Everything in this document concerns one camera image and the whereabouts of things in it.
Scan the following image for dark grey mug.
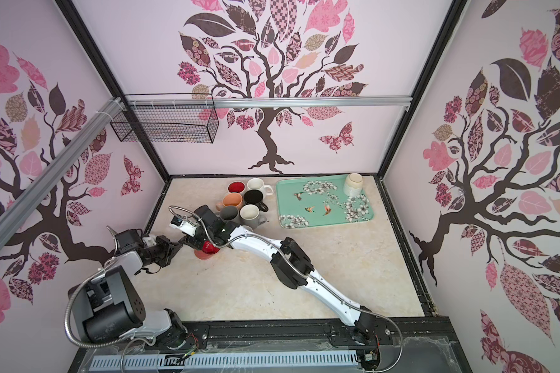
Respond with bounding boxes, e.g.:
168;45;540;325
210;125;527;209
219;206;240;224

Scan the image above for peach and cream mug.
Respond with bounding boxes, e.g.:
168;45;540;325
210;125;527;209
216;193;244;211

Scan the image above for white mug red inside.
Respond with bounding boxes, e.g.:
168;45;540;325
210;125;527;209
227;181;247;194

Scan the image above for black and white mug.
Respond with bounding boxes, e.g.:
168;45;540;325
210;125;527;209
244;190;269;212

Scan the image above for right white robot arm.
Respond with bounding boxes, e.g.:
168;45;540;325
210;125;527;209
169;205;397;345

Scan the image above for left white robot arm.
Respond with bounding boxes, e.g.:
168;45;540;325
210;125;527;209
64;228;189;350

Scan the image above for mint green floral tray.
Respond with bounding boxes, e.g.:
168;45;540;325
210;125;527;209
275;175;374;229

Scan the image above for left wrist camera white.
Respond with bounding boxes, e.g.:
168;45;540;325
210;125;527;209
142;236;157;250

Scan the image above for black wire basket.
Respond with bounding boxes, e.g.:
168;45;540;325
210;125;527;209
110;93;220;144

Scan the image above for aluminium rail back wall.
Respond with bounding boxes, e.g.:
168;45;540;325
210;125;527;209
127;96;412;109

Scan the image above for aluminium rail wall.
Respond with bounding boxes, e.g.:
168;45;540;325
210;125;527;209
127;96;412;109
0;98;123;251

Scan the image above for aluminium rail left wall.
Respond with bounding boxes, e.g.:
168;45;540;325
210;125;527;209
0;98;123;251

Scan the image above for white slotted cable duct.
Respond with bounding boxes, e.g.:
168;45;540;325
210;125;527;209
85;351;359;372

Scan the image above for black corner frame post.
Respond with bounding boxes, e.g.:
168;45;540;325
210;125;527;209
54;0;171;183

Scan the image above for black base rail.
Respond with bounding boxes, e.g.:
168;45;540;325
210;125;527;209
69;317;471;372

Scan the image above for black right corner post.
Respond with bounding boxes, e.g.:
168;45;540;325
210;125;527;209
376;0;470;180

